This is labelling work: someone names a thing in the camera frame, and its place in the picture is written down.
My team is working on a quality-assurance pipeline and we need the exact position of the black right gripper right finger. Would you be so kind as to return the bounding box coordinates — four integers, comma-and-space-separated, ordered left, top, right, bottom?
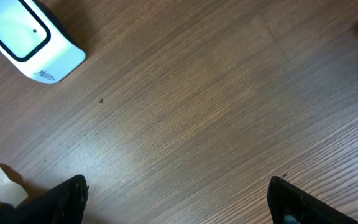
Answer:
267, 176, 358, 224

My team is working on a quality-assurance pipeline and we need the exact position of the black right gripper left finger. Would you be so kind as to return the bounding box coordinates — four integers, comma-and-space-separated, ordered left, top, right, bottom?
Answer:
0, 175, 89, 224

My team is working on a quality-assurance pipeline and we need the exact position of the white barcode scanner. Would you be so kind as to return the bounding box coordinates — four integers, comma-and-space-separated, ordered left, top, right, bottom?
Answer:
0, 0, 86, 84

